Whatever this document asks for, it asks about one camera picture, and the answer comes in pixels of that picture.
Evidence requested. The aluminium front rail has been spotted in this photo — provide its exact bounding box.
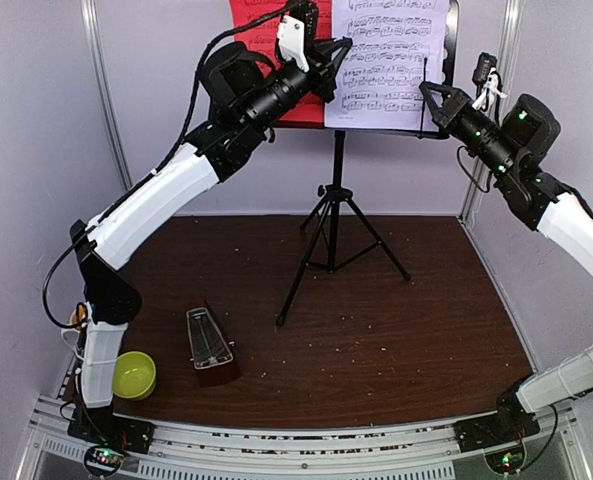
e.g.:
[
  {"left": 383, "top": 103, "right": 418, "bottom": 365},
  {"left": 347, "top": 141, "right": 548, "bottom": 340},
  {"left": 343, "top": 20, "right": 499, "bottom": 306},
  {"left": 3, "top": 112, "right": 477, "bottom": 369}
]
[{"left": 28, "top": 394, "right": 577, "bottom": 480}]

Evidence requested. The right aluminium frame post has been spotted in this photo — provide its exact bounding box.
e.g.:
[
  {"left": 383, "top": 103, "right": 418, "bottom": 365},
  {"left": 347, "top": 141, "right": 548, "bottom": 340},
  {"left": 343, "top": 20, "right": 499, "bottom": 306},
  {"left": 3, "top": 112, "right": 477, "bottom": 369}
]
[{"left": 459, "top": 0, "right": 525, "bottom": 229}]

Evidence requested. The white sheet music page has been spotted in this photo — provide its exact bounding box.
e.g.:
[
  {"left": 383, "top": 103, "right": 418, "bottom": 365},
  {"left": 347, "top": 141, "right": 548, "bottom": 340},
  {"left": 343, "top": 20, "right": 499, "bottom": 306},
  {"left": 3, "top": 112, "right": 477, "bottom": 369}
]
[{"left": 324, "top": 0, "right": 450, "bottom": 132}]

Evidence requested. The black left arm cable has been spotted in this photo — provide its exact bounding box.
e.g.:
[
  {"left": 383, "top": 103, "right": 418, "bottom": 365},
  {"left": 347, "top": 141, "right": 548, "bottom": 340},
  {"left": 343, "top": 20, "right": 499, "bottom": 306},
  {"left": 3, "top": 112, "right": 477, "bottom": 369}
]
[{"left": 41, "top": 0, "right": 297, "bottom": 329}]

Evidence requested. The patterned mug yellow inside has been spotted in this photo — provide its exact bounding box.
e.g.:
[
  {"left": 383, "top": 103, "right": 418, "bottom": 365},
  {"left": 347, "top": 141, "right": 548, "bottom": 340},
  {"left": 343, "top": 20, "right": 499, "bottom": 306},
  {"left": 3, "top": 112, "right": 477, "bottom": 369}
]
[{"left": 60, "top": 302, "right": 90, "bottom": 359}]

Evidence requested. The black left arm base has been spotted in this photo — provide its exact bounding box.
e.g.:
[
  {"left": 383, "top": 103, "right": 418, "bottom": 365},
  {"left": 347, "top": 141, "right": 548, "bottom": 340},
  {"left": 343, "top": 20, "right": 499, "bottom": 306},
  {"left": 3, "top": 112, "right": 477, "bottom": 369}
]
[{"left": 67, "top": 413, "right": 155, "bottom": 454}]

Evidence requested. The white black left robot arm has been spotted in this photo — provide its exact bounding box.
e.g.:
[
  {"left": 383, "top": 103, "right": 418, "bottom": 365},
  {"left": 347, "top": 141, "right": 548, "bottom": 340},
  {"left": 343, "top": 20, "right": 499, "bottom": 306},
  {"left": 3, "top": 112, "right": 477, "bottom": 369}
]
[{"left": 71, "top": 38, "right": 352, "bottom": 444}]

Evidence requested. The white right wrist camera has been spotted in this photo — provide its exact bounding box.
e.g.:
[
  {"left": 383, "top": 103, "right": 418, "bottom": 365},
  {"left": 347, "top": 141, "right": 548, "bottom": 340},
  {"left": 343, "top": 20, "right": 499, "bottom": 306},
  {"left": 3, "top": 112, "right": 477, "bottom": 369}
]
[{"left": 472, "top": 52, "right": 507, "bottom": 111}]

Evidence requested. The lime green bowl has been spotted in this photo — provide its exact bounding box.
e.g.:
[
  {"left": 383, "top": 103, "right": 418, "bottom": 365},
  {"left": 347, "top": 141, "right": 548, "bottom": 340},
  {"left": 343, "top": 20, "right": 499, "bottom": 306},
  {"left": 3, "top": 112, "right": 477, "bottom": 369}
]
[{"left": 113, "top": 351, "right": 157, "bottom": 401}]

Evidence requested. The black perforated music stand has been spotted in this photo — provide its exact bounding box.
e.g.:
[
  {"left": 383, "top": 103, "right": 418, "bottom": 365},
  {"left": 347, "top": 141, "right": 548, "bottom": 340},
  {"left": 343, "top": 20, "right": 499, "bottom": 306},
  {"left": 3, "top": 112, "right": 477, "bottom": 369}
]
[{"left": 275, "top": 0, "right": 459, "bottom": 327}]

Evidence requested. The red sheet music page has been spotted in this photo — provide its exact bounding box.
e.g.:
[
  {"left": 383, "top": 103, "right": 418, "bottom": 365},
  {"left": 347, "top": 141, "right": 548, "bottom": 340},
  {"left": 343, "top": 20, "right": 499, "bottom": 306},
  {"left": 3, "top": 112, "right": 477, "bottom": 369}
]
[{"left": 229, "top": 0, "right": 332, "bottom": 128}]

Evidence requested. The left aluminium frame post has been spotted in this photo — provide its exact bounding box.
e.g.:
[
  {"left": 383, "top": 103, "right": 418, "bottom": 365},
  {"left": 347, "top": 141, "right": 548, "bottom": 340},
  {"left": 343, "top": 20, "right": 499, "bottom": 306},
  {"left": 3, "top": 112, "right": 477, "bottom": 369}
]
[{"left": 80, "top": 0, "right": 135, "bottom": 214}]

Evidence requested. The brown wooden metronome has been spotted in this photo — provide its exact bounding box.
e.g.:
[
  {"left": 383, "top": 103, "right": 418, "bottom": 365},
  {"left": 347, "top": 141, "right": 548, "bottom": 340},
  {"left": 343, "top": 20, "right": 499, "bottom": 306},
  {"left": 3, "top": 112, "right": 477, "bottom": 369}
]
[{"left": 186, "top": 301, "right": 241, "bottom": 388}]

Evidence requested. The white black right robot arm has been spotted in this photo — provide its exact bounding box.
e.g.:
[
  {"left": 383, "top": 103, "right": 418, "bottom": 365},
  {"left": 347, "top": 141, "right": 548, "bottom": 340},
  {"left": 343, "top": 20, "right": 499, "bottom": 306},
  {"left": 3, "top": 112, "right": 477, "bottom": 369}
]
[{"left": 420, "top": 81, "right": 593, "bottom": 442}]

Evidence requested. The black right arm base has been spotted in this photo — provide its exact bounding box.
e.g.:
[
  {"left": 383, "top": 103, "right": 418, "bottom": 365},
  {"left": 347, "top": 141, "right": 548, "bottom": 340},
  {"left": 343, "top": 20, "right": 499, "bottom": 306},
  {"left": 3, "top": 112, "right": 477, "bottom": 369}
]
[{"left": 453, "top": 398, "right": 540, "bottom": 453}]

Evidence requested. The aluminium frame post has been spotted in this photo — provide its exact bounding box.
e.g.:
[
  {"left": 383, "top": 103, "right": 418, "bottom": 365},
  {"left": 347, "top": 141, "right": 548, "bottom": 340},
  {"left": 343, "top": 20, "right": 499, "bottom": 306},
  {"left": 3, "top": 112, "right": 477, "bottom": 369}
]
[
  {"left": 80, "top": 0, "right": 135, "bottom": 214},
  {"left": 459, "top": 0, "right": 525, "bottom": 229}
]

